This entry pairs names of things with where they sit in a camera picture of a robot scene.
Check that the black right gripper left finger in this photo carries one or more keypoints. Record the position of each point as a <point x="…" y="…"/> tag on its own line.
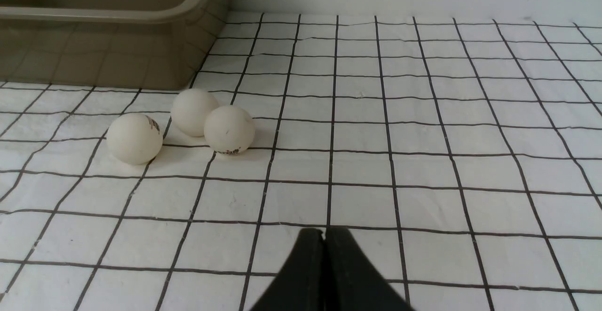
<point x="297" y="285"/>

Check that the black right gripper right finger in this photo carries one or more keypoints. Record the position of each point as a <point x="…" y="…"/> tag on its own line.
<point x="352" y="283"/>

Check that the white ping-pong ball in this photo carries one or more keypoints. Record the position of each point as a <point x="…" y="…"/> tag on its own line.
<point x="229" y="130"/>
<point x="190" y="110"/>
<point x="134" y="138"/>

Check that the white black-grid tablecloth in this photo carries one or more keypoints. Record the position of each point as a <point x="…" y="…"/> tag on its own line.
<point x="464" y="157"/>

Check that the olive plastic storage bin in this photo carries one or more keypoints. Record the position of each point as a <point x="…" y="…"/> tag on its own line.
<point x="148" y="44"/>

